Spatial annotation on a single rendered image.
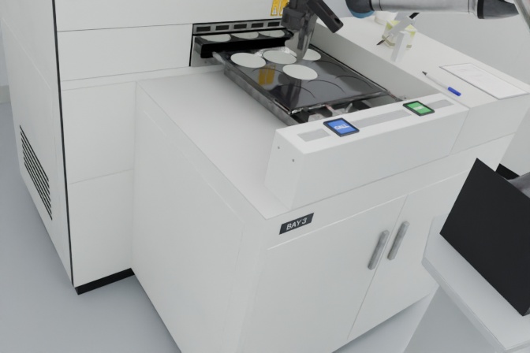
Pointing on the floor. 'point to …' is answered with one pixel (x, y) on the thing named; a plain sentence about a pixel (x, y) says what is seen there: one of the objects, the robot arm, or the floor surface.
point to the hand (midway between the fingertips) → (301, 57)
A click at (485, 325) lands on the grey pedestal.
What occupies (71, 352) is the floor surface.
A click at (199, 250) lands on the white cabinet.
